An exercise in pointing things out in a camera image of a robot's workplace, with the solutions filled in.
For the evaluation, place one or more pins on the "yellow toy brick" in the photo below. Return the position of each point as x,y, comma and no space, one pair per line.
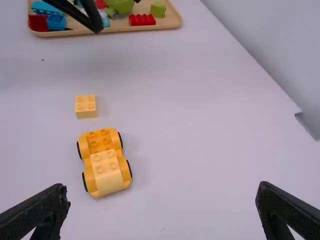
85,106

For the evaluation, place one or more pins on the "teal toy brick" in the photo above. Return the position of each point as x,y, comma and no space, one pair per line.
56,23
41,7

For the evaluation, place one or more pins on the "tan tray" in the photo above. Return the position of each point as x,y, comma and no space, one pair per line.
120,29

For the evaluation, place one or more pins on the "dark red toy brick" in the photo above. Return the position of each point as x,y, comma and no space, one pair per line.
37,23

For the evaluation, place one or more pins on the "rounded green toy brick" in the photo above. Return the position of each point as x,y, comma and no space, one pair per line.
158,10

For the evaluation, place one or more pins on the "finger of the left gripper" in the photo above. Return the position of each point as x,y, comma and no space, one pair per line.
96,15
72,15

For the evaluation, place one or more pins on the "large green toy brick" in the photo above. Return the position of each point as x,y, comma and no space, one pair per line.
120,5

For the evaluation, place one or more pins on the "yellow toy car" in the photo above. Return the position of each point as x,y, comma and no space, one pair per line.
105,175

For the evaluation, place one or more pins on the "white toy brick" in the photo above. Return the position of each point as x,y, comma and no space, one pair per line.
105,21

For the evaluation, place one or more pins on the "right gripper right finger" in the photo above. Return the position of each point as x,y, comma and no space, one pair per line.
275,207

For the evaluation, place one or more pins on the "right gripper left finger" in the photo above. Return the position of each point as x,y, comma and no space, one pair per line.
20,222

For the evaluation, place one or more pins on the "long red toy brick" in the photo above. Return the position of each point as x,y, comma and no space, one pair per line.
142,20

